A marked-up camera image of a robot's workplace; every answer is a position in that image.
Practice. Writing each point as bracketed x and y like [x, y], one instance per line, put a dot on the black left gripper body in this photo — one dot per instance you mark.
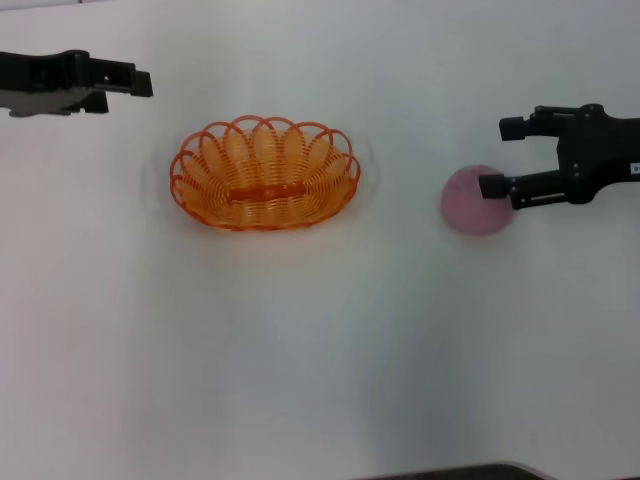
[40, 82]

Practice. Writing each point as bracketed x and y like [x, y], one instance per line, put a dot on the pink peach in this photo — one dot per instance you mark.
[467, 210]

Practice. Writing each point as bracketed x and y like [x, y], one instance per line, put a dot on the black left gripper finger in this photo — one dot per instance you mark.
[95, 102]
[120, 80]

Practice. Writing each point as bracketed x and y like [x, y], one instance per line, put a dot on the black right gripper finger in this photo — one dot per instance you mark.
[530, 187]
[535, 125]

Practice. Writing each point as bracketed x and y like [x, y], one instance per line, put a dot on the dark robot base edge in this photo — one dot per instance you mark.
[450, 472]

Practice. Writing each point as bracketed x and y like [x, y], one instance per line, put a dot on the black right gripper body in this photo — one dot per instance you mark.
[600, 155]

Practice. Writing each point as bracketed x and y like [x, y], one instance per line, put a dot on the orange woven plastic basket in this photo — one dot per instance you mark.
[265, 185]

